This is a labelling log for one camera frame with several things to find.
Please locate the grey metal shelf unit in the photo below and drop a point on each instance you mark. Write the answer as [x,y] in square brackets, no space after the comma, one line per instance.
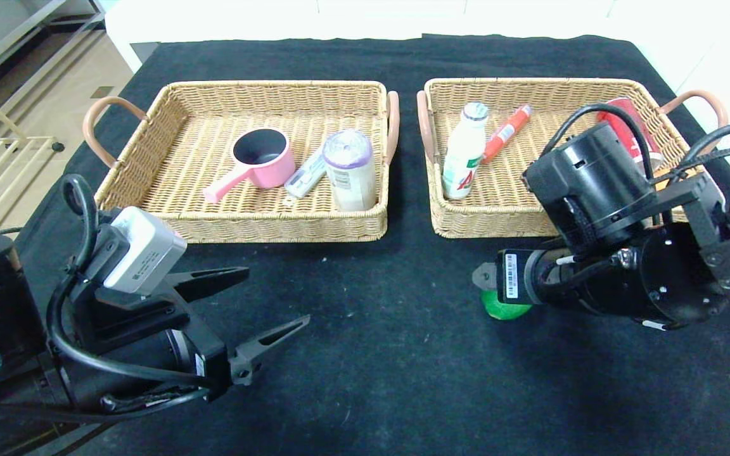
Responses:
[23,31]

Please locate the orange sausage stick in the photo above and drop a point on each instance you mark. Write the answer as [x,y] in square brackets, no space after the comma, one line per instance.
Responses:
[507,134]

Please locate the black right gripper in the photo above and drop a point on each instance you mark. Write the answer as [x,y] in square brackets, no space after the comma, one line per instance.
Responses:
[509,276]

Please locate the small white milk bottle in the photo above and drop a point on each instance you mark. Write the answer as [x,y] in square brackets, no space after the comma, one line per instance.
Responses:
[464,158]

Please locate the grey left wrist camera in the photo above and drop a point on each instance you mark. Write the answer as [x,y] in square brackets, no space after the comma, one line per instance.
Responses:
[146,253]

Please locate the red soda can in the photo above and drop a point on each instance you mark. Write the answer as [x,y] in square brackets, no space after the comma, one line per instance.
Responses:
[621,130]

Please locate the light wooden rack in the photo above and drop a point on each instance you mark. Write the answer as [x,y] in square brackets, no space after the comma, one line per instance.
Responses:
[16,147]

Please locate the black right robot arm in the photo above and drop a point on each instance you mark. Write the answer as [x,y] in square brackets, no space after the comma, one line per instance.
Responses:
[599,183]

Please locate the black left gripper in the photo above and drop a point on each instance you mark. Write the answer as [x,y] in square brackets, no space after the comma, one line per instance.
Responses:
[211,362]

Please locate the green lime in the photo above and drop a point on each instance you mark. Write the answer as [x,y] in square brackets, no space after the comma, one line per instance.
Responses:
[501,310]

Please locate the clear plastic blister pack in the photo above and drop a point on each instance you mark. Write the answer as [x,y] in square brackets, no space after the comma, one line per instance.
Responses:
[306,179]

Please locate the purple trash bag roll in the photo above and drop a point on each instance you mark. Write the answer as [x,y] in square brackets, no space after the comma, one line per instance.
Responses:
[350,171]

